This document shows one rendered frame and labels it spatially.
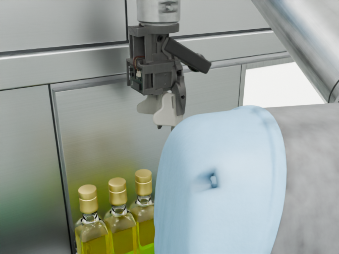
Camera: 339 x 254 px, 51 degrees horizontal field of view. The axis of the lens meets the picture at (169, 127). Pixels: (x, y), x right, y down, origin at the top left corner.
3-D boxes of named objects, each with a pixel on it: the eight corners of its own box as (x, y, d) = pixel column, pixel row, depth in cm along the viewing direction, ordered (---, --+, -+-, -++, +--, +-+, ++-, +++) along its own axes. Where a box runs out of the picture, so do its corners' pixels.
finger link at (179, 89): (167, 114, 68) (162, 68, 66) (175, 113, 68) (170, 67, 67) (180, 117, 64) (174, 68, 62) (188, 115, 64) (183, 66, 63)
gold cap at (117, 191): (123, 193, 73) (122, 175, 71) (130, 202, 70) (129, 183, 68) (106, 198, 71) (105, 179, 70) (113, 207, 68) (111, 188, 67)
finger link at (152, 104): (132, 125, 73) (134, 85, 68) (158, 120, 76) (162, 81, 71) (138, 133, 71) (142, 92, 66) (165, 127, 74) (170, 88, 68)
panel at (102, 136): (322, 143, 126) (340, 47, 113) (329, 146, 124) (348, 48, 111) (69, 225, 85) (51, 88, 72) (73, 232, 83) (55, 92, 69)
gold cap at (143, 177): (147, 185, 76) (147, 167, 74) (155, 193, 73) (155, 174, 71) (132, 189, 74) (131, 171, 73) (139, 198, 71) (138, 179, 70)
